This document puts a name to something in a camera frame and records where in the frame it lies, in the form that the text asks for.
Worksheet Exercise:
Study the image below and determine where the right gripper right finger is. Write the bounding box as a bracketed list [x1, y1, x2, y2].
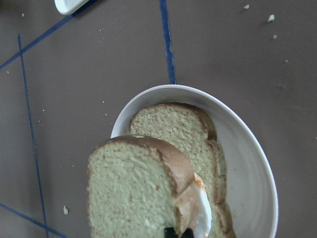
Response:
[181, 228, 194, 238]

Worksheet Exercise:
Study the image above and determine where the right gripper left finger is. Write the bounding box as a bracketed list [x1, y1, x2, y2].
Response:
[164, 227, 176, 238]

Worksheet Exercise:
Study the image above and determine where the bread slice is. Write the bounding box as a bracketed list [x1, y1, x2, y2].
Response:
[87, 135, 198, 238]
[129, 102, 236, 238]

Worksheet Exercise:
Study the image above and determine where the cream bear tray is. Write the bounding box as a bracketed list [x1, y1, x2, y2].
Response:
[54, 0, 89, 15]

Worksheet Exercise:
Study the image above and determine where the fried egg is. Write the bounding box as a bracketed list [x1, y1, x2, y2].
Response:
[191, 173, 212, 238]

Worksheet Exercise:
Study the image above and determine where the white round plate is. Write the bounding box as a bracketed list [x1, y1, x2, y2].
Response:
[111, 84, 278, 238]

